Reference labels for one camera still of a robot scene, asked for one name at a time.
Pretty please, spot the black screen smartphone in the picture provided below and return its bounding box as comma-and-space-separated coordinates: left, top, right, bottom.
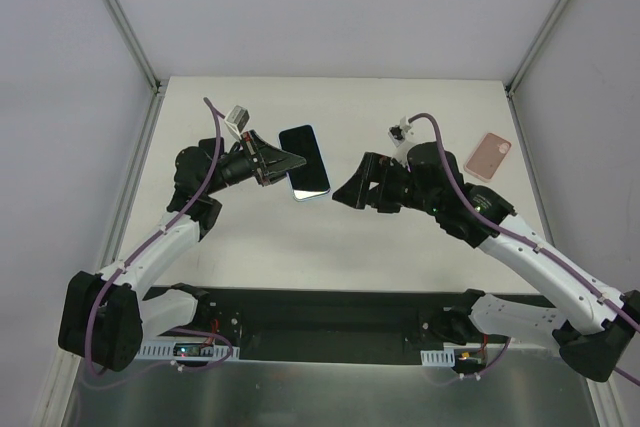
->
277, 123, 331, 200
198, 137, 225, 159

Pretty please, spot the light blue phone case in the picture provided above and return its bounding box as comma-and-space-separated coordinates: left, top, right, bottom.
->
288, 167, 331, 202

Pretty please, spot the pink phone case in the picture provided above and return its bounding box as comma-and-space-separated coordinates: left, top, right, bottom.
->
464, 133, 512, 183

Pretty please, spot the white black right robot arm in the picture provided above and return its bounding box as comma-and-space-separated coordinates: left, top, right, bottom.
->
332, 142, 639, 382

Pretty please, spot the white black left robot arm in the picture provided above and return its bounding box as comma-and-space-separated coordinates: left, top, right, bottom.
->
57, 130, 306, 372

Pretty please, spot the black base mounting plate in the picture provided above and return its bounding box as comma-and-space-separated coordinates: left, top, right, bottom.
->
149, 286, 509, 363

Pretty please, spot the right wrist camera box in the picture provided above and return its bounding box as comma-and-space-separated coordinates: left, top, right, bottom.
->
388, 117, 416, 165

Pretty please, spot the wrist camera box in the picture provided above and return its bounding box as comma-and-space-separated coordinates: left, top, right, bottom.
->
388, 117, 416, 165
224, 105, 250, 139

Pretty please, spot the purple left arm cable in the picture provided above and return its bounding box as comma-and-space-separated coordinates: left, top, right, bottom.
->
82, 96, 236, 391

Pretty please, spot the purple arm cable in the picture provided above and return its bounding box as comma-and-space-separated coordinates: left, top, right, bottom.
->
407, 111, 640, 388
82, 96, 236, 391

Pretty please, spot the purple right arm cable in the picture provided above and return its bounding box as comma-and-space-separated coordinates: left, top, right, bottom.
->
407, 111, 640, 388

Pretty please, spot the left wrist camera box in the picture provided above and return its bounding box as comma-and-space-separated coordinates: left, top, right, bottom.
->
224, 105, 250, 139

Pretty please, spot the left aluminium corner post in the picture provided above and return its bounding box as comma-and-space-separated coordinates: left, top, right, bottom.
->
102, 0, 163, 94

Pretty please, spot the aluminium corner post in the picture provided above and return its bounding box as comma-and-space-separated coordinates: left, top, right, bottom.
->
505, 0, 573, 99
102, 0, 163, 94

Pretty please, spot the aluminium front frame rail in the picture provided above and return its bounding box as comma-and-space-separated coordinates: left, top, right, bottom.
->
62, 299, 609, 356

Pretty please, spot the right white cable duct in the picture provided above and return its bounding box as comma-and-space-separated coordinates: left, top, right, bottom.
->
420, 348, 456, 368

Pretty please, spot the white cable duct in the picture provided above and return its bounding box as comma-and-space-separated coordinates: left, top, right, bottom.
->
420, 348, 456, 368
135, 340, 240, 362

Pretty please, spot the left white cable duct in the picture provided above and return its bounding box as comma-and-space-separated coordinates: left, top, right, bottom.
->
135, 340, 240, 362

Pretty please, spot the right aluminium corner post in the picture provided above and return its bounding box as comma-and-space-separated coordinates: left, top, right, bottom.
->
505, 0, 573, 99

